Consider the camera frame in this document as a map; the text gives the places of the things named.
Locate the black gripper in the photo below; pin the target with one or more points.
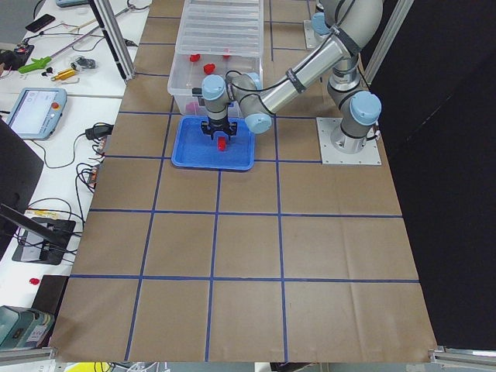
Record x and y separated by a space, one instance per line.
217 126

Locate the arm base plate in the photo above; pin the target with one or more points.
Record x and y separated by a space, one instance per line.
312 38
336 148

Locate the green handled reacher grabber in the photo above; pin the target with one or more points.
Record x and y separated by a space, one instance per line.
41 63

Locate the teal device box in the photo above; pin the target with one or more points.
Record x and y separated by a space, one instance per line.
23 328

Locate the blue plastic tray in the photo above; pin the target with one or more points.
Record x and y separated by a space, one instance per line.
192 148

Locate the pink block in box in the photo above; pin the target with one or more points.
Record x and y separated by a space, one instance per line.
192 108

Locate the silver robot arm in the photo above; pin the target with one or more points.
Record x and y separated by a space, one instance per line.
346 27
326 15

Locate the clear plastic box lid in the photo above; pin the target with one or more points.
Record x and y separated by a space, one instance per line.
208 27

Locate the blue teach pendant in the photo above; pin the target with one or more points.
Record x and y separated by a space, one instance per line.
36 112

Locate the black monitor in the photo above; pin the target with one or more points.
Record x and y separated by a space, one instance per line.
21 168

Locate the clear plastic storage box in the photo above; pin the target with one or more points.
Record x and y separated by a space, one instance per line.
185 75

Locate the gold metal cylinder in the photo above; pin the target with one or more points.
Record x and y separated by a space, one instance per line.
64 75

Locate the black power adapter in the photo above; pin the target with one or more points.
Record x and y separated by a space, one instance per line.
98 131

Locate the black smartphone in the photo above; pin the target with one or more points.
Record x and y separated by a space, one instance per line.
39 23

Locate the aluminium frame post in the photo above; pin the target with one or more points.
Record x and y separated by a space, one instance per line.
107 22
391 29

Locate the black monitor stand base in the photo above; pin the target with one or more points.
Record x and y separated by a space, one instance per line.
33 249

